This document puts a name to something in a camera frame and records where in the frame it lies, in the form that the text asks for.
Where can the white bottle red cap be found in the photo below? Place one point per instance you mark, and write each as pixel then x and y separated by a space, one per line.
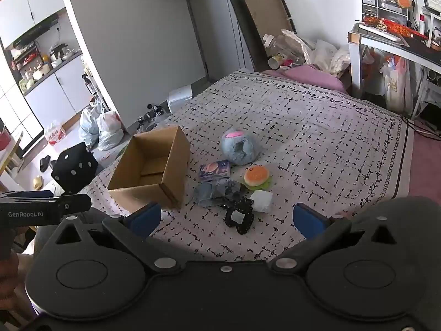
pixel 422 26

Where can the white kitchen counter cabinet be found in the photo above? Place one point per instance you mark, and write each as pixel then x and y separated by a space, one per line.
pixel 58 89

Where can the clear plastic bottle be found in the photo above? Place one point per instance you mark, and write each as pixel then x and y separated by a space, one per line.
pixel 272 43

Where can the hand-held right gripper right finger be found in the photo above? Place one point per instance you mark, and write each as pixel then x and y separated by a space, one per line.
pixel 308 221

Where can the white appliance box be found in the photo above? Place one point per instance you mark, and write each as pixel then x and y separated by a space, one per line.
pixel 180 98

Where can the grey drawer organizer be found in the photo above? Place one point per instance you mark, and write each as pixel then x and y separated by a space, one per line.
pixel 386 7

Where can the black slipper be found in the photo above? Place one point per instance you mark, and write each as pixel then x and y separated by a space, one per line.
pixel 44 163

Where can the black camera tripod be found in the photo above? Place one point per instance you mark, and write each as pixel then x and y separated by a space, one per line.
pixel 151 115

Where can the white red-print plastic bag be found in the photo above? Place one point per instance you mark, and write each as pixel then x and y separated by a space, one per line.
pixel 110 134

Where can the grey clear plastic bag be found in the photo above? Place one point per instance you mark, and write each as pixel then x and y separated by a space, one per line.
pixel 206 193

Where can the brown folding table board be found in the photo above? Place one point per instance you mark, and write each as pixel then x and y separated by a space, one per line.
pixel 262 7

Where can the hamburger plush toy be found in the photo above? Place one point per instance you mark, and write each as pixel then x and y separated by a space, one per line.
pixel 256 176

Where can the white dining table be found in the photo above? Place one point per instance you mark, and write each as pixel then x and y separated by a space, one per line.
pixel 8 155

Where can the crumpled clear plastic bags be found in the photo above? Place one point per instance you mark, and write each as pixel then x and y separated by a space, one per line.
pixel 324 57

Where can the white cube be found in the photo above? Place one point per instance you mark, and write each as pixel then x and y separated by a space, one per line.
pixel 261 200

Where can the hanging white shopping bags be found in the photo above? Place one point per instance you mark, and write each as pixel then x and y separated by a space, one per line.
pixel 396 82

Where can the black range hood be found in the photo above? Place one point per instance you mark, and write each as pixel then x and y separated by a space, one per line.
pixel 38 29

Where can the red white packet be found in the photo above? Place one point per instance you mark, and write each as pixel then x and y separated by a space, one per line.
pixel 55 134

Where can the brown cardboard box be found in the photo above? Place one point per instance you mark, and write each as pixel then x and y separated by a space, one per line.
pixel 172 158

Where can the black dice plush cube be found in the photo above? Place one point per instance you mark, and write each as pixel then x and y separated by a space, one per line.
pixel 74 165

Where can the blue-grey plush toy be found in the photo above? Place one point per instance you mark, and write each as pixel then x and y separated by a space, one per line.
pixel 239 146

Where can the purple printed packet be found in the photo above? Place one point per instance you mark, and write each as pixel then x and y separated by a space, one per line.
pixel 214 170

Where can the white desk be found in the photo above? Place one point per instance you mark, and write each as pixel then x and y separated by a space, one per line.
pixel 379 46

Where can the white upper kitchen cabinets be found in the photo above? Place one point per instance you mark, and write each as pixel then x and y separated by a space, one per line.
pixel 31 3

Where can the black spray bottle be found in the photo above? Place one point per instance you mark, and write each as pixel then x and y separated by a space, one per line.
pixel 89 84

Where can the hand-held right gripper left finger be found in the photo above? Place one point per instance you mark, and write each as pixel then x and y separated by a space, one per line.
pixel 146 220

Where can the red paper decoration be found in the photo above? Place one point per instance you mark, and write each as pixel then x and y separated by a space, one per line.
pixel 396 27

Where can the orange plush toy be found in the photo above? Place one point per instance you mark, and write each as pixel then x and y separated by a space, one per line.
pixel 403 2

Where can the white black-patterned blanket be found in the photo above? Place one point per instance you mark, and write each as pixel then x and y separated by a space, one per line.
pixel 310 127

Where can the black framed glass door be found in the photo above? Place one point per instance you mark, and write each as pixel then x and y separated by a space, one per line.
pixel 13 110

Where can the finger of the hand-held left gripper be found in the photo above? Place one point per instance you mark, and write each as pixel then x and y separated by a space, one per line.
pixel 27 194
pixel 77 203

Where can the yellow white cup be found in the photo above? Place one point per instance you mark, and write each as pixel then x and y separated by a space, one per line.
pixel 275 62

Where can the yellow slipper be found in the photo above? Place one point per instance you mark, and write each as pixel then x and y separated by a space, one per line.
pixel 38 182

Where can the red box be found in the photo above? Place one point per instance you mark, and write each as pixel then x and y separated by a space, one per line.
pixel 5 139

